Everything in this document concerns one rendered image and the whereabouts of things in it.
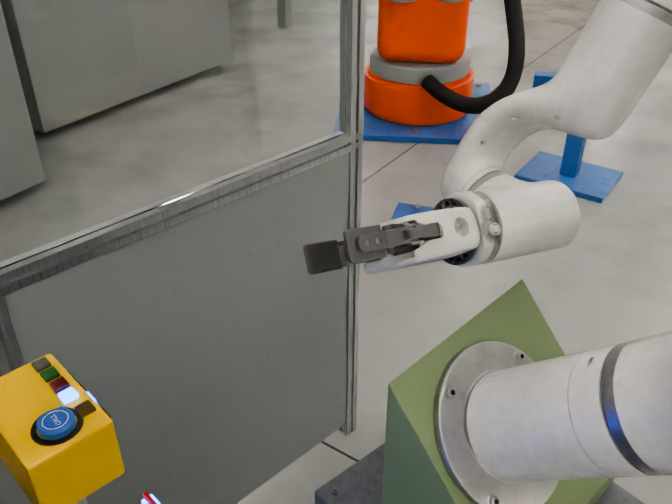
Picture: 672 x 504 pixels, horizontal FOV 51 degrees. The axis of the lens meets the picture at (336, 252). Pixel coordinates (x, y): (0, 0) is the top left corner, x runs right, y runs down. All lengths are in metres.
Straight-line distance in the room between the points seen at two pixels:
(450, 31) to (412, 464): 3.43
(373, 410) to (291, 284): 0.75
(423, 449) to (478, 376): 0.11
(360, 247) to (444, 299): 2.13
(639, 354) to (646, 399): 0.04
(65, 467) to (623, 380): 0.58
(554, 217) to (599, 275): 2.25
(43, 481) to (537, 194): 0.63
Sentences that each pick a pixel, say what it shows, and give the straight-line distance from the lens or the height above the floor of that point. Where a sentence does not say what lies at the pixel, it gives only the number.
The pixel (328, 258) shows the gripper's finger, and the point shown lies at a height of 1.25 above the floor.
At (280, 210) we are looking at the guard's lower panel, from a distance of 1.56.
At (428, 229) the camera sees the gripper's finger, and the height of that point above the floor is 1.31.
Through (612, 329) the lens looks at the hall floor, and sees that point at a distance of 2.79.
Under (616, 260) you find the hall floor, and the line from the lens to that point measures 3.20.
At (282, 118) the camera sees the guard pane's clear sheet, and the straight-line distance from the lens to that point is 1.49.
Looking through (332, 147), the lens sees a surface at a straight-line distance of 1.60.
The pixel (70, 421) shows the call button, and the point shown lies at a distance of 0.84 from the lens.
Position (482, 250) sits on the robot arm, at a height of 1.25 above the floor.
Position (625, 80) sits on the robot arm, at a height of 1.42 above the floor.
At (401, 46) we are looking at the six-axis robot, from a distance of 4.08.
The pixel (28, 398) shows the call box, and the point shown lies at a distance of 0.90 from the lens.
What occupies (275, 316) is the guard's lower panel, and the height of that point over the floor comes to 0.60.
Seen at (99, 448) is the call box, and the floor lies 1.04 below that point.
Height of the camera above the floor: 1.66
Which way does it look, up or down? 33 degrees down
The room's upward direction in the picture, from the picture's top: straight up
